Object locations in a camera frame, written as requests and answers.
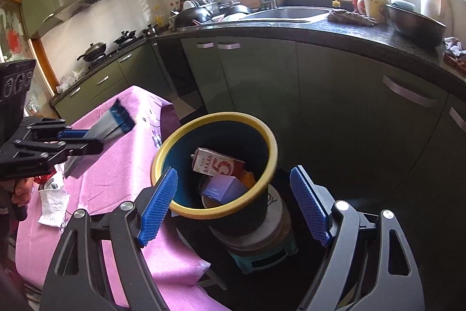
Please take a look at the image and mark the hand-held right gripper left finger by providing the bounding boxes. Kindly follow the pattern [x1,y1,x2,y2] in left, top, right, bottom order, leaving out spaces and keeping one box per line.
[43,167,179,311]

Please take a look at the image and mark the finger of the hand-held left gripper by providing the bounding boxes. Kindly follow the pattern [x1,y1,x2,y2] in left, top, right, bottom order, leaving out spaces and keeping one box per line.
[15,138,104,169]
[22,117,90,143]

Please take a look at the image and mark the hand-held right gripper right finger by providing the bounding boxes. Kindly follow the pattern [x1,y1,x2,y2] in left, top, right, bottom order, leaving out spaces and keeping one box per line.
[289,164,426,311]

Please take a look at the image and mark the purple box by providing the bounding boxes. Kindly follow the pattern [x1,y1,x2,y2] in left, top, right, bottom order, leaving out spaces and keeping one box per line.
[202,174,250,204]

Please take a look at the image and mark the white and red carton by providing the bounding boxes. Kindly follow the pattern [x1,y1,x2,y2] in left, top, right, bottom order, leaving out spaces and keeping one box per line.
[192,147,246,177]

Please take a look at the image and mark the dark bin with yellow rim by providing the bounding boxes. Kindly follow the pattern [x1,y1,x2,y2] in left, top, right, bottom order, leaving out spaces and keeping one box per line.
[150,112,280,238]

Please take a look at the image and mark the person's left hand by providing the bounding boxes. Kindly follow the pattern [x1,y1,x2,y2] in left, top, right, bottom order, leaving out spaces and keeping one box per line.
[11,176,37,210]

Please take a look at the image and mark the pink floral tablecloth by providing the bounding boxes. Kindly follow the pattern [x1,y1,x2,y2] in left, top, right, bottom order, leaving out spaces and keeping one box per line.
[15,85,212,311]

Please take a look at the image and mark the crumpled plastic bags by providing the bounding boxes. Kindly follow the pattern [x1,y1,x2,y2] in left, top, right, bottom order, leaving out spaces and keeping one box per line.
[56,68,82,93]

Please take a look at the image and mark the painted glass sliding door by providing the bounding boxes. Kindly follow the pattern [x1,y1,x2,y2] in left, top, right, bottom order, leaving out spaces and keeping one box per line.
[0,0,55,115]

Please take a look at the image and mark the crumpled white tissue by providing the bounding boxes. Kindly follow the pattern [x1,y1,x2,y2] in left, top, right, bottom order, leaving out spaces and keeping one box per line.
[37,188,70,228]

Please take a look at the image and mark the teal plastic stool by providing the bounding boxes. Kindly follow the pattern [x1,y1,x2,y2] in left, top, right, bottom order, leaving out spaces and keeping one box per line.
[227,238,298,274]

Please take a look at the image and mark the black wok with lid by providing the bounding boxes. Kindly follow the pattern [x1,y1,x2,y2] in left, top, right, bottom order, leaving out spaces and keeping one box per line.
[77,42,108,63]

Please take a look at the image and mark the gas stove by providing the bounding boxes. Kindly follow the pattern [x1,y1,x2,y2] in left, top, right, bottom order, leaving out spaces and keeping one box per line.
[82,36,146,66]

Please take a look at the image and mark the black pan with lid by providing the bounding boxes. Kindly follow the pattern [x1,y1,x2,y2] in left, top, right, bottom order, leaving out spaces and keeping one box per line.
[114,30,138,45]

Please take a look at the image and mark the large black wok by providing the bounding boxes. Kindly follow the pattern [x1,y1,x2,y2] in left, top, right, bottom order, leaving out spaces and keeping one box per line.
[174,7,212,29]

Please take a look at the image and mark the dish rack with plates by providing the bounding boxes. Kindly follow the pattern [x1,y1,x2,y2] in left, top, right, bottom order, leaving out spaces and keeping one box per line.
[182,0,219,11]

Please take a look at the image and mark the brown dish rag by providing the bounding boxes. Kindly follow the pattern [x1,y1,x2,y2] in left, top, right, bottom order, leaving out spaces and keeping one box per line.
[326,9,377,27]

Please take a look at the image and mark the steel sink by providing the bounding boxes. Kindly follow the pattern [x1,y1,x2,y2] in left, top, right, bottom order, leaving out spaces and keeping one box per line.
[240,6,330,23]

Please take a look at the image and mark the black bowl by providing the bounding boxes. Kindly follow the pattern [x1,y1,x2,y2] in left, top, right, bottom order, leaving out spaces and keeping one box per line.
[223,4,252,18]

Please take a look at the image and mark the steel mixing bowl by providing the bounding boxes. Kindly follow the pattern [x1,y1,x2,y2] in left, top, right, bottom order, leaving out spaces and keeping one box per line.
[386,3,447,48]

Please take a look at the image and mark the cream mug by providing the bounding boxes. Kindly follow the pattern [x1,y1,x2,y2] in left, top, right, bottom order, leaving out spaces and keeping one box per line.
[357,0,389,24]

